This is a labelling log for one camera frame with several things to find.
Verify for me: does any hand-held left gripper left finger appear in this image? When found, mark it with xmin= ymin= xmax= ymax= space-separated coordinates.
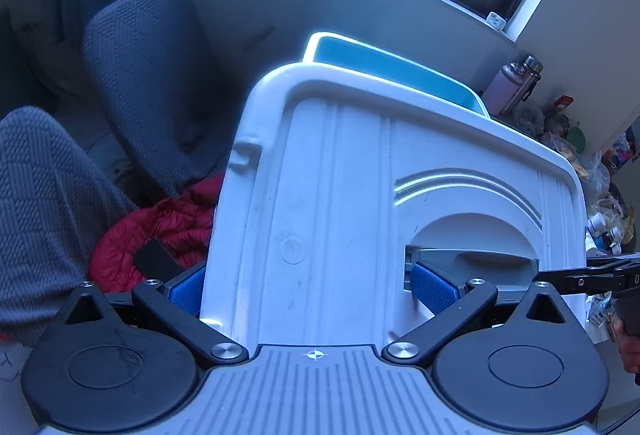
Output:
xmin=52 ymin=262 xmax=250 ymax=364

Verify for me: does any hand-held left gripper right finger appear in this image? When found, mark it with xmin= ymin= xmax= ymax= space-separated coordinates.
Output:
xmin=382 ymin=261 xmax=578 ymax=364

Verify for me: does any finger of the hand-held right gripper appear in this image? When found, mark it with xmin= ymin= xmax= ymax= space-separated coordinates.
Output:
xmin=585 ymin=254 xmax=640 ymax=266
xmin=532 ymin=264 xmax=632 ymax=297

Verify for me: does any person's right hand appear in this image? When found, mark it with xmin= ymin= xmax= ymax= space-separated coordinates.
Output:
xmin=617 ymin=317 xmax=640 ymax=375

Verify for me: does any green round lid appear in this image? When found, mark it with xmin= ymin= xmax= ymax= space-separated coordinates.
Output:
xmin=565 ymin=125 xmax=589 ymax=157

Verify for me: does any white plastic box lid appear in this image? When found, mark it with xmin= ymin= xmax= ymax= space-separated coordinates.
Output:
xmin=200 ymin=62 xmax=587 ymax=352

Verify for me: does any cluttered wooden shelf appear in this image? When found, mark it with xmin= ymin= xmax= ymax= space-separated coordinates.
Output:
xmin=600 ymin=125 xmax=640 ymax=177

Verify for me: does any black strap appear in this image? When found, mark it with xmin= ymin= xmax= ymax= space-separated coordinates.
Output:
xmin=134 ymin=239 xmax=184 ymax=279

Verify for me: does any pink thermos bottle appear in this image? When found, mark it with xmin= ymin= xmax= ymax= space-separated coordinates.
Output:
xmin=482 ymin=62 xmax=521 ymax=116

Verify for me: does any clear plastic bag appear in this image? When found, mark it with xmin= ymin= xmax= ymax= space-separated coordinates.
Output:
xmin=574 ymin=149 xmax=614 ymax=216

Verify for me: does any steel thermos bottle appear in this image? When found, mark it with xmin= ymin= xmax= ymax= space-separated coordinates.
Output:
xmin=511 ymin=55 xmax=544 ymax=104

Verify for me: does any red quilted jacket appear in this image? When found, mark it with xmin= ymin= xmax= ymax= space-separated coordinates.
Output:
xmin=90 ymin=172 xmax=227 ymax=297

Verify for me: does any blue plastic storage box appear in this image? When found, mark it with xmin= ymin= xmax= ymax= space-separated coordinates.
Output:
xmin=302 ymin=32 xmax=492 ymax=119

